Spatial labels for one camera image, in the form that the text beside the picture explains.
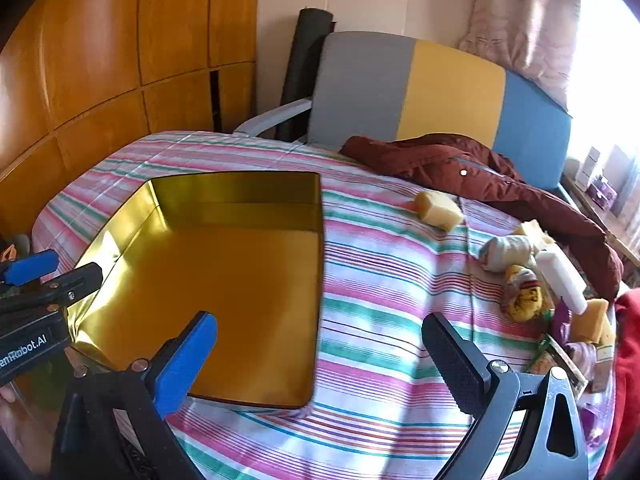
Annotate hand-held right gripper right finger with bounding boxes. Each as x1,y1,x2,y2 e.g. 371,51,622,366
421,312,591,480

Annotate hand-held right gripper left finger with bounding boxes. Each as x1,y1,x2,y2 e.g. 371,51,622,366
50,311,219,480

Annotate white foam block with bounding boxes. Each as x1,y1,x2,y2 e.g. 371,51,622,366
535,249,588,316

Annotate large yellow sponge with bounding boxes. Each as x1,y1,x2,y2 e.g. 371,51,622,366
414,190,466,232

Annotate purple storage box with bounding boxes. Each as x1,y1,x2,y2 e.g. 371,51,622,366
587,177,617,210

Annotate grey yellow blue chair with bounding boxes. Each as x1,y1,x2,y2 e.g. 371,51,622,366
232,31,573,196

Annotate small yellow sponge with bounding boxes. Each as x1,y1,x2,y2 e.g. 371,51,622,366
570,298,617,346
512,219,556,251

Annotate maroon jacket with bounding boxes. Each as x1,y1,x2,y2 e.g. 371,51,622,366
340,133,625,303

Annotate white carton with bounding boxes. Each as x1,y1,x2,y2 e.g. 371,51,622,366
575,146,603,192

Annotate beige sock roll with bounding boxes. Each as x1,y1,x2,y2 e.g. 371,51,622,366
478,234,535,272

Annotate striped tablecloth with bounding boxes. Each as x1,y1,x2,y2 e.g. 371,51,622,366
31,131,618,480

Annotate purple packet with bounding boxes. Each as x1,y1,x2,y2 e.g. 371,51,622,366
552,300,573,346
570,342,598,376

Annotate yellow sock roll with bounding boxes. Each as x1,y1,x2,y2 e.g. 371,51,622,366
501,265,553,323

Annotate wooden wardrobe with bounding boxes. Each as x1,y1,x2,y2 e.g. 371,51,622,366
0,0,261,246

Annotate wooden side desk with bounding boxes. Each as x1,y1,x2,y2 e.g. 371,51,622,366
562,172,640,266

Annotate red cloth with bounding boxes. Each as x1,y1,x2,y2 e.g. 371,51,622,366
597,287,640,480

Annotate pink patterned curtain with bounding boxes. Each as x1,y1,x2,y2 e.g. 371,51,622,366
459,0,583,111

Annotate black rolled mat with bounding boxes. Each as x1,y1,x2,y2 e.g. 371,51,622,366
275,7,337,143

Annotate yellow green snack packet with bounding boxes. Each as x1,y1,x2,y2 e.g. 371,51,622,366
525,335,588,396

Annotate gold tin box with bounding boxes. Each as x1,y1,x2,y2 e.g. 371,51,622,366
67,171,326,408

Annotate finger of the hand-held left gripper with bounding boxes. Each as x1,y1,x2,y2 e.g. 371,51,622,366
0,262,104,313
0,250,60,285

